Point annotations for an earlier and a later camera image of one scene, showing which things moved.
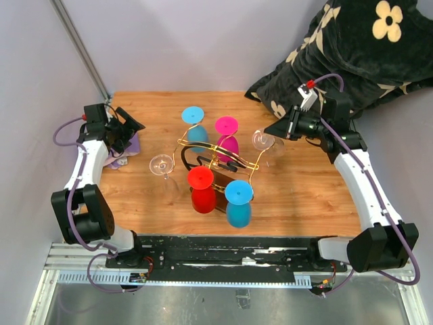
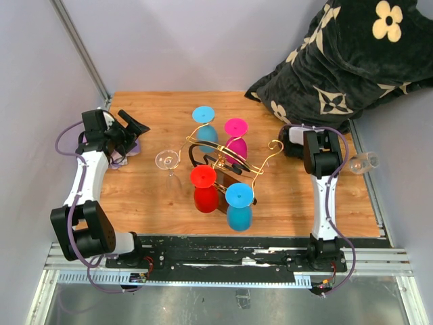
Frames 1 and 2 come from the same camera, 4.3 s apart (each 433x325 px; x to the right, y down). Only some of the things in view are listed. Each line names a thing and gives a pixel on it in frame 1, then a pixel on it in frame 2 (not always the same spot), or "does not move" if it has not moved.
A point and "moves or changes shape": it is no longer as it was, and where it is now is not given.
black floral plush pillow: [378, 48] does not move
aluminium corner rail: [81, 48] does not move
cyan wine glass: [238, 196] does not move
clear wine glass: [274, 145] moves or changes shape
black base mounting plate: [224, 254] does not move
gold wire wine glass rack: [230, 168] moves or changes shape
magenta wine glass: [228, 127] to [236, 128]
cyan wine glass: [197, 134] to [205, 114]
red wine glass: [203, 194] does not move
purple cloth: [117, 162] does not move
